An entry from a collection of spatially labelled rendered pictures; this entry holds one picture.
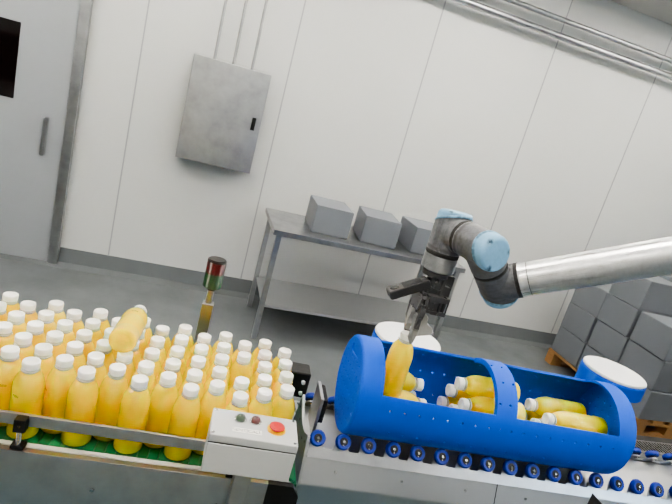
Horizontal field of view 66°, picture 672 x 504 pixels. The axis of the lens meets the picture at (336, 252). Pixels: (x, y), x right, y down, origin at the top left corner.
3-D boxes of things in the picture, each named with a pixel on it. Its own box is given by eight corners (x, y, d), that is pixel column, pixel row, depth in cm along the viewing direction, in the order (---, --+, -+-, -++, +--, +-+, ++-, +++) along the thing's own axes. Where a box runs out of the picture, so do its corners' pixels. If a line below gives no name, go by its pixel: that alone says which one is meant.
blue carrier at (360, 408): (621, 493, 157) (650, 405, 154) (344, 452, 140) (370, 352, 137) (565, 445, 185) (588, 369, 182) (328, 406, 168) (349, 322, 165)
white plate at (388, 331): (454, 352, 210) (453, 355, 211) (412, 321, 232) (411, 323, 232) (403, 355, 195) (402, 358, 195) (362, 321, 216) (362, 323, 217)
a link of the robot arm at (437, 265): (431, 256, 133) (420, 245, 142) (425, 273, 135) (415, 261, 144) (463, 263, 135) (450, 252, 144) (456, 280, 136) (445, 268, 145)
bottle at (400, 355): (404, 399, 149) (423, 342, 145) (387, 404, 145) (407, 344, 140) (387, 386, 154) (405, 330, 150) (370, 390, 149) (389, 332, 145)
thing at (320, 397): (318, 437, 151) (329, 400, 148) (310, 436, 150) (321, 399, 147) (315, 417, 160) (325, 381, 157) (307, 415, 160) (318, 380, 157)
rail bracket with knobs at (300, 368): (304, 405, 170) (312, 377, 168) (282, 401, 169) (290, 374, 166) (302, 388, 180) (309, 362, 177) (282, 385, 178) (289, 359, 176)
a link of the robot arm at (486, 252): (518, 263, 127) (483, 245, 137) (507, 228, 120) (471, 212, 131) (490, 286, 125) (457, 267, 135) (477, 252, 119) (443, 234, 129)
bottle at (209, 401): (219, 444, 141) (233, 384, 137) (211, 460, 135) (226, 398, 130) (194, 436, 142) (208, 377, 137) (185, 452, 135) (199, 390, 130)
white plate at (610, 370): (590, 371, 231) (589, 374, 231) (655, 394, 226) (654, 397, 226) (578, 349, 257) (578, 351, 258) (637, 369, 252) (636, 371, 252)
